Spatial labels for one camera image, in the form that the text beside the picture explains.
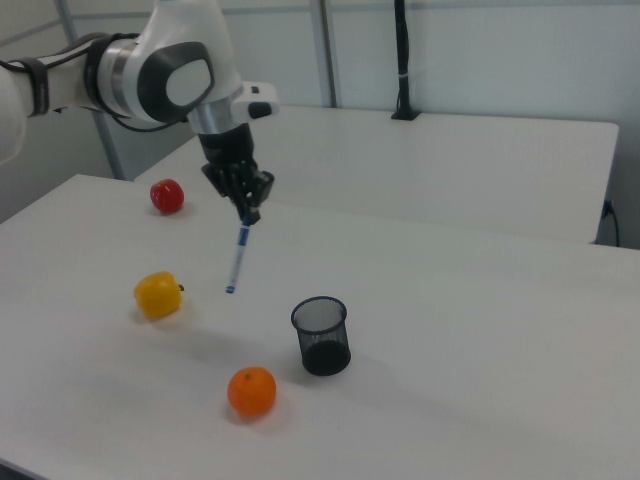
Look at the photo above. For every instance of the orange fruit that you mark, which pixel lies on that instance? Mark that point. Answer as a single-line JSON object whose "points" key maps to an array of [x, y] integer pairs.
{"points": [[252, 391]]}

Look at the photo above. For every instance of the grey partition post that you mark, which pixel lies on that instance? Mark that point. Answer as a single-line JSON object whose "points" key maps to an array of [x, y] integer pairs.
{"points": [[324, 50]]}

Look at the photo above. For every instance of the red apple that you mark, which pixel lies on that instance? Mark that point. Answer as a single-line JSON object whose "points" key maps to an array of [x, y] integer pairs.
{"points": [[167, 196]]}

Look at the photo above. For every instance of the black camera pole with base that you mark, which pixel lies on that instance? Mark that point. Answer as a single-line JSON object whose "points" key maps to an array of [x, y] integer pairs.
{"points": [[403, 60]]}

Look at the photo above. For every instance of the Franka robot arm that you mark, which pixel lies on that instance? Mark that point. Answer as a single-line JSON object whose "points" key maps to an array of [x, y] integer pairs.
{"points": [[165, 30]]}

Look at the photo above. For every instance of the yellow bell pepper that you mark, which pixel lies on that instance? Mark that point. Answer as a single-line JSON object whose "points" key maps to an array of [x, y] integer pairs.
{"points": [[157, 296]]}

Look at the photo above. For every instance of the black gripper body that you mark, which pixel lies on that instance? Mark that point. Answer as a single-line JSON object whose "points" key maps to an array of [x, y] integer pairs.
{"points": [[227, 147]]}

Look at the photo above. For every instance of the blue and white marker pen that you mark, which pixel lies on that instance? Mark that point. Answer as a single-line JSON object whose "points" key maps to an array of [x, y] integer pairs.
{"points": [[239, 255]]}

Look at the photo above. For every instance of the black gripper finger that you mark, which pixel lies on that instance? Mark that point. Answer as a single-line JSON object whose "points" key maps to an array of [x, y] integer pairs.
{"points": [[255, 209], [242, 195]]}

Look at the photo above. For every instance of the black mesh pen cup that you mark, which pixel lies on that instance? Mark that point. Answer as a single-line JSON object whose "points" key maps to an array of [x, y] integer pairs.
{"points": [[322, 345]]}

